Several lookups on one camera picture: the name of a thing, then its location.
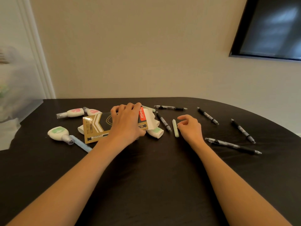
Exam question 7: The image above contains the person's left hand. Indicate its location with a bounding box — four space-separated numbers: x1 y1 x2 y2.
106 102 147 149

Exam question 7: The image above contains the person's right hand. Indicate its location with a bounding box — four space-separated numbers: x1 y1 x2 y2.
177 114 205 149

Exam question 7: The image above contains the black gold pen box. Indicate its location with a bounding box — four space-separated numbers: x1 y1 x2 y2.
82 105 161 145

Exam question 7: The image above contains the white green correction tape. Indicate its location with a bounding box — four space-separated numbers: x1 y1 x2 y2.
145 126 165 139

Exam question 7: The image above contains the white pink correction tape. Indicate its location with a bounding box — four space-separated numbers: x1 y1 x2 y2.
82 106 102 116
56 108 85 119

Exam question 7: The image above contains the clear plastic storage bin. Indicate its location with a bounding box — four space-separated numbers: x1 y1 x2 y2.
0 45 45 123

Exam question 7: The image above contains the person's right forearm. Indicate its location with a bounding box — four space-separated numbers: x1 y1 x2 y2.
194 141 293 226

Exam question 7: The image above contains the person's left forearm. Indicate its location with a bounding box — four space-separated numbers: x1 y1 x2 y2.
6 138 127 226

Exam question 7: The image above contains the translucent plastic sheet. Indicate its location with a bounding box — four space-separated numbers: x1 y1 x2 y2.
0 118 22 151

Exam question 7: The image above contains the black wall television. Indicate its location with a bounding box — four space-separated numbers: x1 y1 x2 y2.
229 0 301 62

